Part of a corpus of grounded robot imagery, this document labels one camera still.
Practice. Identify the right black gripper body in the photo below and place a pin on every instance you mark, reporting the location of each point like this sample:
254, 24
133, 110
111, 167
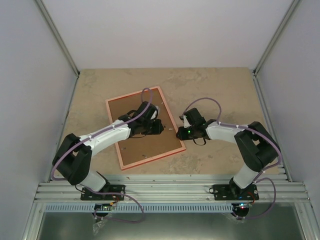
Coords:
189, 135

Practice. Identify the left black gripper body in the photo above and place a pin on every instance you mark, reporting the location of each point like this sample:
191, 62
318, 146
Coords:
153, 130

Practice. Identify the red wooden picture frame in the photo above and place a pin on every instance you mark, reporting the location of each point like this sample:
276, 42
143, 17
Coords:
155, 157

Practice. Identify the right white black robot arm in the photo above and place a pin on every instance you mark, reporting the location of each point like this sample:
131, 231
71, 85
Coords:
256, 146

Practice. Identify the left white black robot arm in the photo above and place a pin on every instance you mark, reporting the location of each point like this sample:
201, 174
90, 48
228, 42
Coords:
73, 158

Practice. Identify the clear plastic bag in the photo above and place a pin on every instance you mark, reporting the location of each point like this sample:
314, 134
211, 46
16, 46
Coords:
98, 224

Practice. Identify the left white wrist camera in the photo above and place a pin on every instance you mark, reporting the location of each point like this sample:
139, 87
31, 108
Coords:
155, 113

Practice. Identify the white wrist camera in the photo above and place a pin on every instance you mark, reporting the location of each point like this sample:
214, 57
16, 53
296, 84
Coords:
155, 113
185, 121

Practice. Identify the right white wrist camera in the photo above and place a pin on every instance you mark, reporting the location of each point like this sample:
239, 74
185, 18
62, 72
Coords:
185, 121

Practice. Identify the brown frame backing board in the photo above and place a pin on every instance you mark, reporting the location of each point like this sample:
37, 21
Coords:
150, 147

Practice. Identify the aluminium rail platform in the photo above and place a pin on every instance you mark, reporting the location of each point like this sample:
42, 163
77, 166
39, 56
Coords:
141, 189

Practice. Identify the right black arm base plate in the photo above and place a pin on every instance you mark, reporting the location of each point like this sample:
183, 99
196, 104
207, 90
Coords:
226, 192

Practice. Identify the light blue cable duct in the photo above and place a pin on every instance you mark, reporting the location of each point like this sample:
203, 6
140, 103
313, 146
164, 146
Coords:
144, 207

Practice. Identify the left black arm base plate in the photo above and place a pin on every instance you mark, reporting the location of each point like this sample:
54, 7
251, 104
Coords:
110, 193

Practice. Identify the left aluminium corner post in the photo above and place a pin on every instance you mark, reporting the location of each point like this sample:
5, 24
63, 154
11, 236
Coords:
56, 34

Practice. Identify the aluminium corner post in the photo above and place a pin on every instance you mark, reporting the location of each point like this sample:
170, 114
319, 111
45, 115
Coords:
56, 34
277, 34

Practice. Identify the right aluminium corner post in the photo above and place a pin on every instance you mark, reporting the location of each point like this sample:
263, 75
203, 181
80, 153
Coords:
277, 34

